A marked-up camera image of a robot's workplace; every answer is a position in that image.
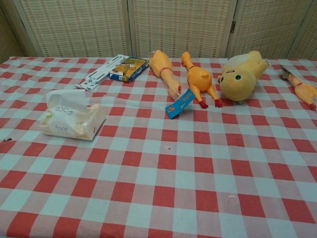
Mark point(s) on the cream facial tissue pack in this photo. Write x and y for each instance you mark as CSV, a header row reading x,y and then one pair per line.
x,y
74,126

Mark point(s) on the white paper napkin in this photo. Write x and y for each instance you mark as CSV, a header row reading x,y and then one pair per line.
x,y
62,99

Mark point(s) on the blue yellow cardboard box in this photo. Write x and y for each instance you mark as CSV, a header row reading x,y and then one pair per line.
x,y
128,70

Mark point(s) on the blue cardboard hang tag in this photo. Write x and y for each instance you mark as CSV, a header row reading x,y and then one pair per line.
x,y
179,104

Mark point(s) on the plastic wrapped rubber chicken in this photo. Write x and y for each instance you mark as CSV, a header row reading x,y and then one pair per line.
x,y
161,67

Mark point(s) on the unwrapped yellow rubber chicken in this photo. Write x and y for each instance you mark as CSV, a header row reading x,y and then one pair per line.
x,y
198,77

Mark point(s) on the red white checkered tablecloth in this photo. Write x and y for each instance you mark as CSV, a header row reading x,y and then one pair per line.
x,y
158,186

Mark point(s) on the white folding stand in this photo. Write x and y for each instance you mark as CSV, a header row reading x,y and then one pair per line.
x,y
99,74

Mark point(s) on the yellow plush toy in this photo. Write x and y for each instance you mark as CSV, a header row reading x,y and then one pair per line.
x,y
237,84

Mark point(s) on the woven folding screen panel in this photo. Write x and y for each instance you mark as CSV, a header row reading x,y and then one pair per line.
x,y
180,24
74,24
309,37
7,37
267,24

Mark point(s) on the metal screen hinge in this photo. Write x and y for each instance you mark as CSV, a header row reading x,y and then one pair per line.
x,y
233,26

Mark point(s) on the small rubber chicken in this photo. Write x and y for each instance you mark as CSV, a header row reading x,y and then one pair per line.
x,y
303,90

